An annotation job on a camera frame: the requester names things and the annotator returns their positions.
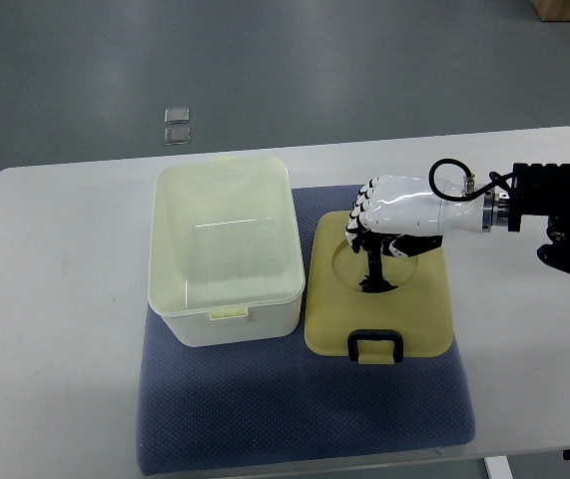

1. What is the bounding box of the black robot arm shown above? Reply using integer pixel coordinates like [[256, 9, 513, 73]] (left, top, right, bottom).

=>
[[428, 159, 570, 274]]

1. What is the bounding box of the cardboard box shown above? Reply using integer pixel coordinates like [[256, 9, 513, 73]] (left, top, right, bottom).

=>
[[530, 0, 570, 22]]

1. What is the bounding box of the white storage box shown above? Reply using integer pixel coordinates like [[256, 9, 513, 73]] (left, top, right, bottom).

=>
[[148, 158, 305, 347]]

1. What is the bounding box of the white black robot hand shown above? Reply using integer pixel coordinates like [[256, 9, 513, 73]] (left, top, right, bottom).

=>
[[345, 175, 491, 257]]

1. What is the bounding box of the upper floor socket plate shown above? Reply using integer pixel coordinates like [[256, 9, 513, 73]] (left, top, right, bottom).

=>
[[164, 106, 190, 125]]

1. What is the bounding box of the yellow box lid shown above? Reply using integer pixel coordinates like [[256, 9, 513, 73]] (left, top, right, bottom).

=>
[[304, 212, 454, 364]]

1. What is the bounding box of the blue-grey fabric cushion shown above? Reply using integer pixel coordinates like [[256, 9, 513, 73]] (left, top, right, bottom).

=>
[[135, 182, 476, 477]]

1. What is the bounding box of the white table leg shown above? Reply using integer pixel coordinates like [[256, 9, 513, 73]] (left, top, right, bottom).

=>
[[484, 456, 514, 479]]

